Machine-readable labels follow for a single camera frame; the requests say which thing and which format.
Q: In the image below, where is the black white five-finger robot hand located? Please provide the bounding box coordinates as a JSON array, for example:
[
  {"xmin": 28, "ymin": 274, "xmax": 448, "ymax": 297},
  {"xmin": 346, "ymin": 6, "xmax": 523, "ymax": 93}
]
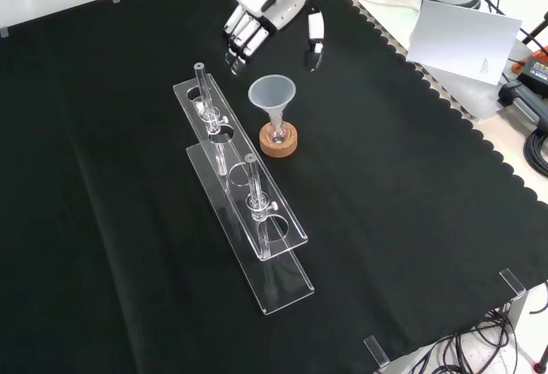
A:
[{"xmin": 221, "ymin": 0, "xmax": 326, "ymax": 76}]

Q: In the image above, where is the translucent plastic funnel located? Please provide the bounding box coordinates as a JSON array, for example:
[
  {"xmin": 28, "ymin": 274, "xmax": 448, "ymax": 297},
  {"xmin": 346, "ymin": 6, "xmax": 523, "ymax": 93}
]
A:
[{"xmin": 247, "ymin": 74, "xmax": 297, "ymax": 130}]

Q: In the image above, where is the small glass round-bottom flask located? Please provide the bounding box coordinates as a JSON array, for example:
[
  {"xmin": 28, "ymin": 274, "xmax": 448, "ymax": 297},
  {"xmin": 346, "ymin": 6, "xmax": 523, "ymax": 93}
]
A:
[{"xmin": 265, "ymin": 112, "xmax": 289, "ymax": 144}]

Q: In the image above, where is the clear acrylic funnel stand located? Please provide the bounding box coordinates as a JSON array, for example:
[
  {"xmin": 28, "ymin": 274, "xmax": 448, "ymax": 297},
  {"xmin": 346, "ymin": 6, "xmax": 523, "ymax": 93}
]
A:
[{"xmin": 172, "ymin": 62, "xmax": 316, "ymax": 317}]

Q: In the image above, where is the pale board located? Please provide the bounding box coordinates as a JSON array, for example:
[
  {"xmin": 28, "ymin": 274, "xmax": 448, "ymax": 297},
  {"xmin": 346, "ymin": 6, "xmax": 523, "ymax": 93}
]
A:
[{"xmin": 405, "ymin": 0, "xmax": 523, "ymax": 87}]

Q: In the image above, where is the black cloth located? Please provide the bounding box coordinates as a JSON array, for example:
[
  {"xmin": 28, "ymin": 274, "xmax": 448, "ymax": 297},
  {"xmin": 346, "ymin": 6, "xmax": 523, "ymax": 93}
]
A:
[{"xmin": 0, "ymin": 0, "xmax": 548, "ymax": 374}]

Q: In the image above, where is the black orange power tool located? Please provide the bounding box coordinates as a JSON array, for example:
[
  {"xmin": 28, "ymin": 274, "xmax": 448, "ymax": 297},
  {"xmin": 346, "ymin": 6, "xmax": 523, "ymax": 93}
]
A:
[{"xmin": 498, "ymin": 46, "xmax": 548, "ymax": 128}]

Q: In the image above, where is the grey metal table leg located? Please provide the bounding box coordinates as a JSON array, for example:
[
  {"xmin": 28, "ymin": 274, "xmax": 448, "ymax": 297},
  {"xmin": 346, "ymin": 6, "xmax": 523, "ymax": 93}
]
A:
[{"xmin": 504, "ymin": 290, "xmax": 541, "ymax": 365}]

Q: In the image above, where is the grey metal base plate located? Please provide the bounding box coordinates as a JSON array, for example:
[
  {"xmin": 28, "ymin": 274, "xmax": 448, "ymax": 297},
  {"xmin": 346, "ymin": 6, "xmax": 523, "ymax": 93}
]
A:
[{"xmin": 357, "ymin": 0, "xmax": 532, "ymax": 121}]

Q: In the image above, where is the cork ring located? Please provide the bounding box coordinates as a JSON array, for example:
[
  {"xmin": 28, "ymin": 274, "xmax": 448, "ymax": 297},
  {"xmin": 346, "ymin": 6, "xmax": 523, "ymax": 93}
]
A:
[{"xmin": 259, "ymin": 122, "xmax": 299, "ymax": 157}]

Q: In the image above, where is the thin black cable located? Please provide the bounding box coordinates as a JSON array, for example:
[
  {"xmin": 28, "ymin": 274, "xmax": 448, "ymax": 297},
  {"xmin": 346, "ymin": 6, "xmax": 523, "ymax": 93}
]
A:
[{"xmin": 470, "ymin": 0, "xmax": 548, "ymax": 50}]

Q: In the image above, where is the coiled black cable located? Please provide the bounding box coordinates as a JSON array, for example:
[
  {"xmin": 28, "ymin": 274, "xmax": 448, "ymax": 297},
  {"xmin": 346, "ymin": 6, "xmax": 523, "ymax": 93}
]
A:
[{"xmin": 524, "ymin": 128, "xmax": 548, "ymax": 178}]

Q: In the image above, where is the black cable bundle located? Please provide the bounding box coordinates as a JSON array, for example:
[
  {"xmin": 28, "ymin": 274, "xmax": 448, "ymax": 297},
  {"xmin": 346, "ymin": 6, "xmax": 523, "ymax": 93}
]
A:
[{"xmin": 427, "ymin": 307, "xmax": 521, "ymax": 374}]

